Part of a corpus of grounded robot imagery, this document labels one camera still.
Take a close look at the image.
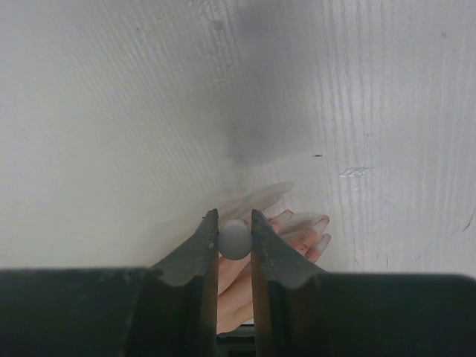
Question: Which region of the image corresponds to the mannequin hand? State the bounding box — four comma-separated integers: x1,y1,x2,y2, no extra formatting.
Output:
216,181,332,335

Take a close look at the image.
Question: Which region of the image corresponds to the nail polish brush cap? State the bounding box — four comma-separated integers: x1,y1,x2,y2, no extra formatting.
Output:
217,219,253,260

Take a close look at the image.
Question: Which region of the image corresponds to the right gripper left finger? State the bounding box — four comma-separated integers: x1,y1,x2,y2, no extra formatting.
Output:
1,210,219,356

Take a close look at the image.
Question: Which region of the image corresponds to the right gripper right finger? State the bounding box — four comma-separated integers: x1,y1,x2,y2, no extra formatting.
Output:
251,210,475,356

